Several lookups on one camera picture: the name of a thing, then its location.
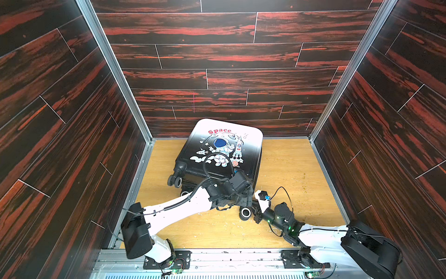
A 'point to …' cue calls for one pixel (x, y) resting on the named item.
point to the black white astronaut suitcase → (217, 149)
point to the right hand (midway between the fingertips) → (249, 199)
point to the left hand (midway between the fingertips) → (247, 199)
